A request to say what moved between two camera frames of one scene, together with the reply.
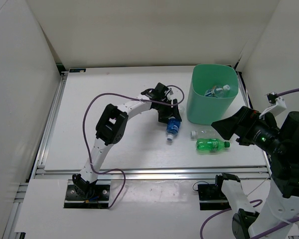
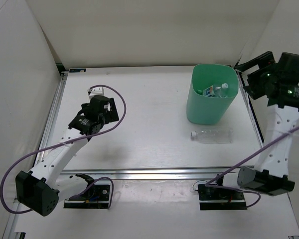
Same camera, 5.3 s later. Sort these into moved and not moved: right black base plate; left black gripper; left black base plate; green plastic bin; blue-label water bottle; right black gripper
Moved: right black gripper; left black gripper; blue-label water bottle
Not moved: left black base plate; green plastic bin; right black base plate
